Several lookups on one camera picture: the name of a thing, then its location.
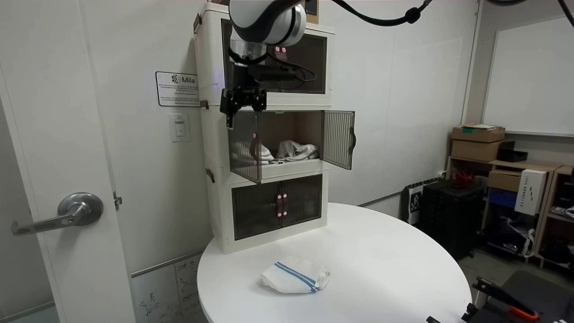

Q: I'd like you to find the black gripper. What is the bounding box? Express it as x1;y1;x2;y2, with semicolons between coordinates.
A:
218;83;268;128

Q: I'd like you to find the dark tinted cabinet door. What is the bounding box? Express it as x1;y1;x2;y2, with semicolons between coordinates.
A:
320;109;356;171
225;109;263;184
218;17;279;92
275;28;327;94
229;180;283;241
279;173;324;229

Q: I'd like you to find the white stacked storage cabinet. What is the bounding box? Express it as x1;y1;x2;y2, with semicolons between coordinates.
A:
191;1;356;254

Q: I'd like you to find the white room door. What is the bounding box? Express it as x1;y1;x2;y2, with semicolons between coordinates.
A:
0;0;136;323

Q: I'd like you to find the black floor cabinet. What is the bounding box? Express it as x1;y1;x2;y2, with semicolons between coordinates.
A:
415;177;487;261

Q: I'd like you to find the crumpled grey cloth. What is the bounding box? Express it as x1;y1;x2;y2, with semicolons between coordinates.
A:
229;139;275;166

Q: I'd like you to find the crumpled white cloth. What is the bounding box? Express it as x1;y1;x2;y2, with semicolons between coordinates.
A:
274;137;320;162

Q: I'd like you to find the folded white blue-striped cloth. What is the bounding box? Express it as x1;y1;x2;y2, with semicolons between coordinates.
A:
258;256;331;295

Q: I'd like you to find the black framed board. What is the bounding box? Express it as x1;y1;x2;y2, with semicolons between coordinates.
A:
397;177;442;225

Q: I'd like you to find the flat cardboard box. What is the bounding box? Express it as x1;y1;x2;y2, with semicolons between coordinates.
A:
449;123;507;143

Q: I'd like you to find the small cardboard box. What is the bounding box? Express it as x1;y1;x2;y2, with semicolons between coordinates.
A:
485;168;523;193

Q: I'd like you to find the tall white box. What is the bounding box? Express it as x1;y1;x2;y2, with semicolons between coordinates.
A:
512;166;548;216

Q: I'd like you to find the wooden shelf unit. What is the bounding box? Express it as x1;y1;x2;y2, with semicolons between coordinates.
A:
444;155;574;268

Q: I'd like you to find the white wall sign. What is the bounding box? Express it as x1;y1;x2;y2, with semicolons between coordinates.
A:
152;69;202;109

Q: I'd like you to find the low scribbled wall panel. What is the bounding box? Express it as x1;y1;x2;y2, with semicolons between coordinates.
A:
128;252;207;323

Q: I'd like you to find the silver lever door handle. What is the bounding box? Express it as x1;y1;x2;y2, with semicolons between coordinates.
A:
8;189;103;236

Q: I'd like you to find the wall whiteboard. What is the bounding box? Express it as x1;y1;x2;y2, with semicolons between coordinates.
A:
480;12;574;139

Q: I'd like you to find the black red-handled tool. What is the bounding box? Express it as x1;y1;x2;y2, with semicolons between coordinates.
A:
424;275;574;323

